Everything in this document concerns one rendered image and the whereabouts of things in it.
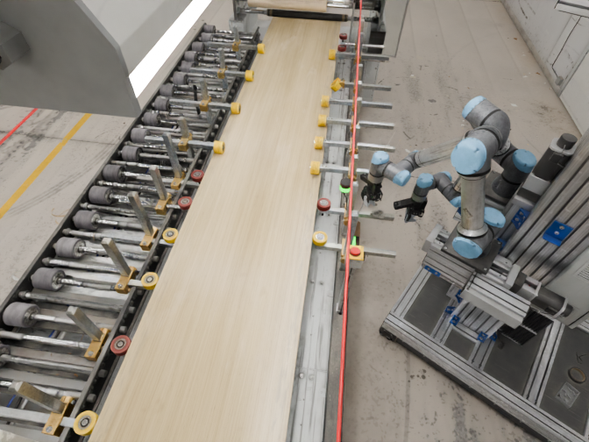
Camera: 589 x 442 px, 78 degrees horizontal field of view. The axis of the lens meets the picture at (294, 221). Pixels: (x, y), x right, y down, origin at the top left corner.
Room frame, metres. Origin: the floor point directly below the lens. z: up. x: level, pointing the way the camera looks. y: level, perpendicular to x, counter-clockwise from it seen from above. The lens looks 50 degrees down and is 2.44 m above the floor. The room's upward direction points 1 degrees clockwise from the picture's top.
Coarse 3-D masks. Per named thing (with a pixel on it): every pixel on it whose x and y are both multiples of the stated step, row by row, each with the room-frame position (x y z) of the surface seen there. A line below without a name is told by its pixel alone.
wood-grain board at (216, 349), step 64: (256, 64) 3.03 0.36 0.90; (320, 64) 3.06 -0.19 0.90; (256, 128) 2.12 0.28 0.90; (320, 128) 2.14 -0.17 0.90; (256, 192) 1.49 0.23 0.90; (192, 256) 1.03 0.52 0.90; (256, 256) 1.04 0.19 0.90; (192, 320) 0.69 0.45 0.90; (256, 320) 0.69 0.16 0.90; (128, 384) 0.41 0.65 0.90; (192, 384) 0.42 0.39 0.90; (256, 384) 0.42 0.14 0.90
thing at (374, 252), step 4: (328, 244) 1.17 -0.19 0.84; (332, 244) 1.17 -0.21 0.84; (336, 244) 1.17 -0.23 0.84; (340, 244) 1.17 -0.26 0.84; (316, 248) 1.16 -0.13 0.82; (320, 248) 1.15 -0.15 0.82; (324, 248) 1.15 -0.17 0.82; (328, 248) 1.15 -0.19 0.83; (332, 248) 1.15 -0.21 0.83; (336, 248) 1.15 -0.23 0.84; (340, 248) 1.14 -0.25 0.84; (364, 248) 1.15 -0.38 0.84; (368, 248) 1.15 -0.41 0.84; (372, 248) 1.15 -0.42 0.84; (376, 248) 1.15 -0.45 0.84; (368, 252) 1.13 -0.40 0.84; (372, 252) 1.13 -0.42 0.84; (376, 252) 1.13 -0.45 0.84; (380, 252) 1.13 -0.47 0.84; (384, 252) 1.13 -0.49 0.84; (388, 252) 1.13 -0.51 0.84; (392, 252) 1.13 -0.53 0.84; (380, 256) 1.12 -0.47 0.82; (384, 256) 1.12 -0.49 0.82; (388, 256) 1.11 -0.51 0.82; (392, 256) 1.11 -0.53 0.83
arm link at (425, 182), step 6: (426, 174) 1.38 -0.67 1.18; (420, 180) 1.35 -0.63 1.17; (426, 180) 1.34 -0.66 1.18; (432, 180) 1.35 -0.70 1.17; (420, 186) 1.34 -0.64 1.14; (426, 186) 1.33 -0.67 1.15; (432, 186) 1.34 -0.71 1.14; (414, 192) 1.35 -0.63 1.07; (420, 192) 1.33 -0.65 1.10; (426, 192) 1.33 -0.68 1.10
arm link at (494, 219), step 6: (486, 210) 1.06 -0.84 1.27; (492, 210) 1.07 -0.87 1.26; (498, 210) 1.07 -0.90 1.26; (486, 216) 1.03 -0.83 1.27; (492, 216) 1.03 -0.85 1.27; (498, 216) 1.03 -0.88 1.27; (486, 222) 1.00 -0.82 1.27; (492, 222) 0.99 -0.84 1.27; (498, 222) 0.99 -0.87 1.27; (504, 222) 1.00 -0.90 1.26; (492, 228) 0.98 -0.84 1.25; (498, 228) 0.98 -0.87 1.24; (492, 240) 0.99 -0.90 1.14
